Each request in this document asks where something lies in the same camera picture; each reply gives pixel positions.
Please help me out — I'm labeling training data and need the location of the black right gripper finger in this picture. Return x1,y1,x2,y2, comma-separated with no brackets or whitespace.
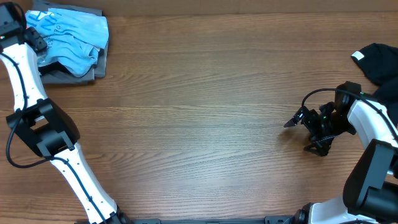
303,136,335,157
284,108,305,128

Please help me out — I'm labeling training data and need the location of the light blue t-shirt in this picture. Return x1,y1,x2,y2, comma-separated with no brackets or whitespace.
25,8,109,77

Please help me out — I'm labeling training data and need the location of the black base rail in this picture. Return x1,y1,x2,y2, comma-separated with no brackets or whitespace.
101,216,295,224

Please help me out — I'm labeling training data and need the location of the folded grey garment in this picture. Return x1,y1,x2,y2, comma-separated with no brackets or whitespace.
32,0,108,84

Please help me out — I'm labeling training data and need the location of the folded black garment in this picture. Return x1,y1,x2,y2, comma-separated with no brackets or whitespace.
38,62,71,76

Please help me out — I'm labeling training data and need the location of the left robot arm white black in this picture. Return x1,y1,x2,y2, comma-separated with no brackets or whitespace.
1,22,130,223

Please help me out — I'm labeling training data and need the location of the unfolded black garment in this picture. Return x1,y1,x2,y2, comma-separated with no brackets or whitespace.
351,43,397,126

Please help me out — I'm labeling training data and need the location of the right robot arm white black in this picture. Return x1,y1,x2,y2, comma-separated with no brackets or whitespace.
285,94,397,223

